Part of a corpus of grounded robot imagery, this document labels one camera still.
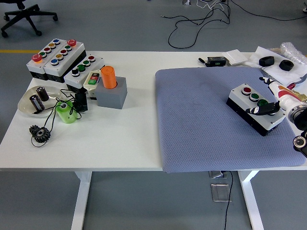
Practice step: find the five-button box, emergency stop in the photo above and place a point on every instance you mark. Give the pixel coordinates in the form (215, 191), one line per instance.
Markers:
(36, 65)
(60, 65)

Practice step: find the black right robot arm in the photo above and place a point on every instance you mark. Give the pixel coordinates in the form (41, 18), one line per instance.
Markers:
(301, 119)

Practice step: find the white paper sheet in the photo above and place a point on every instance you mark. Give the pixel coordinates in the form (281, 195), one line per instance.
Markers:
(275, 72)

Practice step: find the cream red-green switch box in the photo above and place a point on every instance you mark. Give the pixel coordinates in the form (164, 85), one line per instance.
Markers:
(90, 85)

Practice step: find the small black electronic module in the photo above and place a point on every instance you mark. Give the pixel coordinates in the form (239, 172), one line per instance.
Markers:
(216, 61)

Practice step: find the grey block holder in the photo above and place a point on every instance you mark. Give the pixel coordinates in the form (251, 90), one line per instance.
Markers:
(111, 97)

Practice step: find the green plastic cylinder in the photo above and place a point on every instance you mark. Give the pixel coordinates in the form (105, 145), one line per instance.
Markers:
(67, 115)

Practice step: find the metal floor socket cover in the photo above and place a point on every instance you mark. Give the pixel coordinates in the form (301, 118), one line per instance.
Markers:
(216, 174)
(220, 192)

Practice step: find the black power adapter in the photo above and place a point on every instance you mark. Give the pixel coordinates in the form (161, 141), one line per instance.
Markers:
(81, 101)

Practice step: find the white wall switch plate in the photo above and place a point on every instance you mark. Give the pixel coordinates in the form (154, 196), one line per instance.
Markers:
(236, 57)

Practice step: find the orange cylinder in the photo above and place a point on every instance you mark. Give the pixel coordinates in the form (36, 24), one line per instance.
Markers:
(108, 77)

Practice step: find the white table leg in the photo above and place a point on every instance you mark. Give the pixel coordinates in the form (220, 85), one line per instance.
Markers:
(250, 198)
(81, 198)

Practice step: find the black capacitor cylinder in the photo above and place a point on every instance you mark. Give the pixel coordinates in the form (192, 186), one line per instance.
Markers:
(36, 103)

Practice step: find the black metal gear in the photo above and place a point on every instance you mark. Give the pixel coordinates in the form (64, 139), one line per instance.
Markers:
(40, 134)

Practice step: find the three-button white control box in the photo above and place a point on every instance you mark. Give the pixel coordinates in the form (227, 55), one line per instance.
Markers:
(242, 98)

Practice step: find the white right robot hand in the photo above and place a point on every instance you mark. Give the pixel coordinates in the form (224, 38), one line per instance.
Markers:
(286, 99)

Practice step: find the clear bubble wrap bag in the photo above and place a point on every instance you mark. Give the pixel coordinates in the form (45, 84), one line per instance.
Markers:
(293, 52)

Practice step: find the control box with black knob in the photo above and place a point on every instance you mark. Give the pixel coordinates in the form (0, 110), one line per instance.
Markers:
(76, 80)

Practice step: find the brown capacitor cylinder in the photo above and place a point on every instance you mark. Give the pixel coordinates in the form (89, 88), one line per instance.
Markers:
(43, 94)

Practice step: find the grey-blue textured mat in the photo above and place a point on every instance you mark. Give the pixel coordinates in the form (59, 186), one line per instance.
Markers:
(204, 115)

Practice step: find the black office chair base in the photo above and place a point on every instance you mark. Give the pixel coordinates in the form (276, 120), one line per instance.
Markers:
(22, 13)

